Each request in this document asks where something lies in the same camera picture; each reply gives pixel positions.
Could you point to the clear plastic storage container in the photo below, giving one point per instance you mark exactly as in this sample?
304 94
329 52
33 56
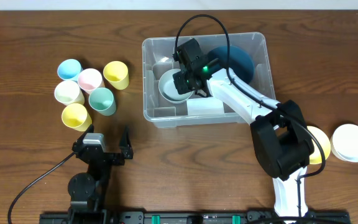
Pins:
157 60

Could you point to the light blue plastic cup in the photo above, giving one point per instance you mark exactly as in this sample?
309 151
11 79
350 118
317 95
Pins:
69 69

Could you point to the yellow plastic cup near gripper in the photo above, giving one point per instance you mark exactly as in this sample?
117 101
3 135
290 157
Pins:
76 116

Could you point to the white plastic cup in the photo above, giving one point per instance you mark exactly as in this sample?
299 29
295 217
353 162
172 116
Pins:
68 92

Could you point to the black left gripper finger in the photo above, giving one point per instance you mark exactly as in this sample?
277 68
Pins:
90 129
125 145

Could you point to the green plastic cup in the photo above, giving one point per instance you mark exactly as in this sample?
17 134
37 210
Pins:
102 100

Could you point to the grey small bowl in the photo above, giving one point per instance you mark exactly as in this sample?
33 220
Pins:
168 90

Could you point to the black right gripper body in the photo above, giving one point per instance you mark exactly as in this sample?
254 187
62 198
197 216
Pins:
183 83

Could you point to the yellow small bowl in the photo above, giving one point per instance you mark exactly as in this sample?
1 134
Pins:
315 158

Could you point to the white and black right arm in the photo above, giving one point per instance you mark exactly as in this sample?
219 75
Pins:
225 79

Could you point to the pink plastic cup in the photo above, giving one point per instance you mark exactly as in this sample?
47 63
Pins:
90 79

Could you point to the white small bowl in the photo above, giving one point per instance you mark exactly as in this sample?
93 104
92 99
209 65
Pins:
344 142

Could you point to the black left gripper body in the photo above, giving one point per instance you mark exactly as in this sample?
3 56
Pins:
110 156

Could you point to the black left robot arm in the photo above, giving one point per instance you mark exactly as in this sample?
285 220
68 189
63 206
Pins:
88 189

